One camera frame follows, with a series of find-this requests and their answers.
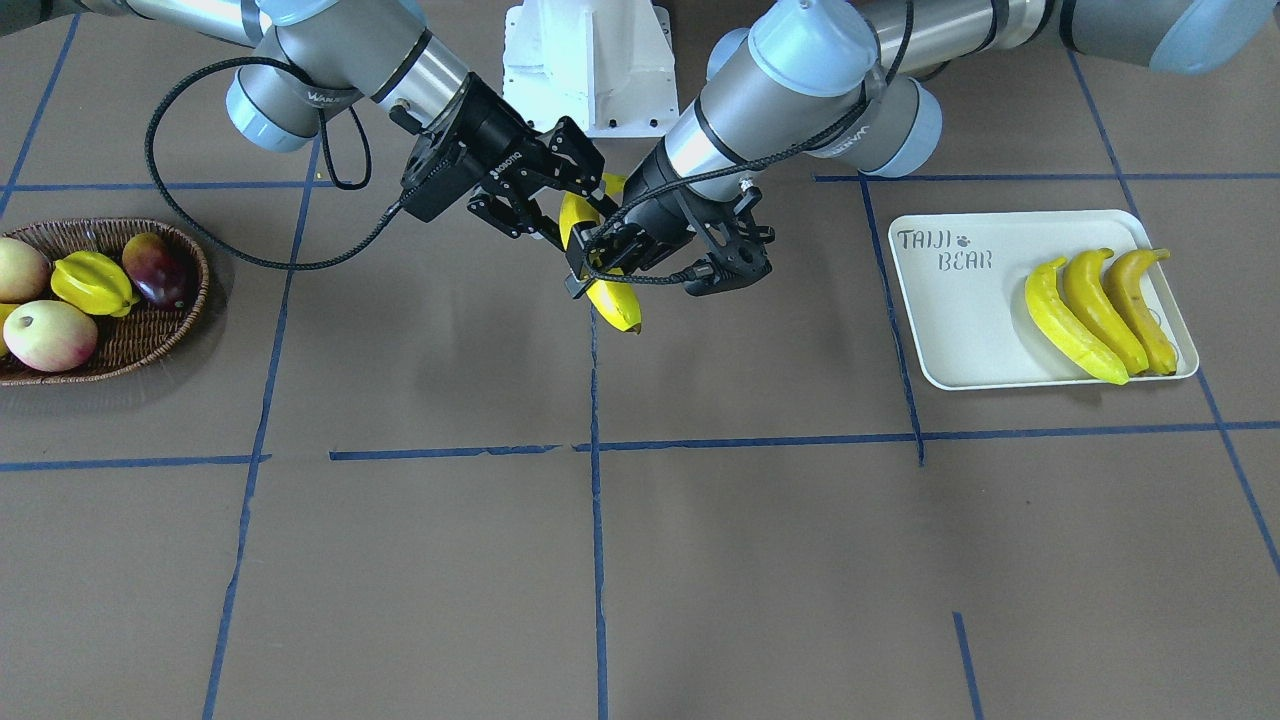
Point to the yellow star fruit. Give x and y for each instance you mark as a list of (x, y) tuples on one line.
[(94, 283)]

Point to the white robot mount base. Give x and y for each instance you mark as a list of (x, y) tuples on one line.
[(607, 65)]

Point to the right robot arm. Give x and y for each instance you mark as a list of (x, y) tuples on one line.
[(312, 59)]

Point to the yellow banana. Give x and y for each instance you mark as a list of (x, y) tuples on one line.
[(1086, 297), (616, 302), (1059, 325), (1122, 287)]

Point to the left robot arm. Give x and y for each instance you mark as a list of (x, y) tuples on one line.
[(840, 81)]

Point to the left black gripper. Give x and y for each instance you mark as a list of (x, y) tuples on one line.
[(655, 207)]

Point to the yellow orange fruit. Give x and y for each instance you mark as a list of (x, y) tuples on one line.
[(6, 310)]

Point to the brown wicker basket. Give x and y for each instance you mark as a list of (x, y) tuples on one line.
[(125, 344)]

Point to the pale pink apple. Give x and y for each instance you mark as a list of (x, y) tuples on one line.
[(50, 335)]

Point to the dark red plum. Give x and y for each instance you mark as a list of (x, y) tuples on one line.
[(165, 277)]

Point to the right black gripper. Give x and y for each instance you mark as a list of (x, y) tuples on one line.
[(497, 133)]

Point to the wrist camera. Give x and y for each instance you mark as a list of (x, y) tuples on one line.
[(736, 244), (436, 175)]

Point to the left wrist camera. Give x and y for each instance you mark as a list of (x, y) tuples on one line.
[(736, 244)]

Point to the cream bear tray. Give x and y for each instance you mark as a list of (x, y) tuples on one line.
[(962, 278)]

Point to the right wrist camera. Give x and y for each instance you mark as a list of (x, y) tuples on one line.
[(436, 175)]

